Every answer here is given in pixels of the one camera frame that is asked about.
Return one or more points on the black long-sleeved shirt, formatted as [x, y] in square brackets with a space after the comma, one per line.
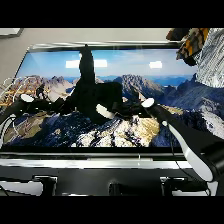
[90, 96]

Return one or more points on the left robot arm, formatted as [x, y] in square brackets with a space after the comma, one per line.
[16, 108]

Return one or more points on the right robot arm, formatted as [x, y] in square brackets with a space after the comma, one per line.
[196, 143]

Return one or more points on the brown clothes hanger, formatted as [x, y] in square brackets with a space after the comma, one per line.
[20, 90]
[6, 104]

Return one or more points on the grey striped garment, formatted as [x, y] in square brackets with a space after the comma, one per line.
[211, 63]

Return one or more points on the silver frame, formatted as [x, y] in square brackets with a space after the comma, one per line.
[83, 164]

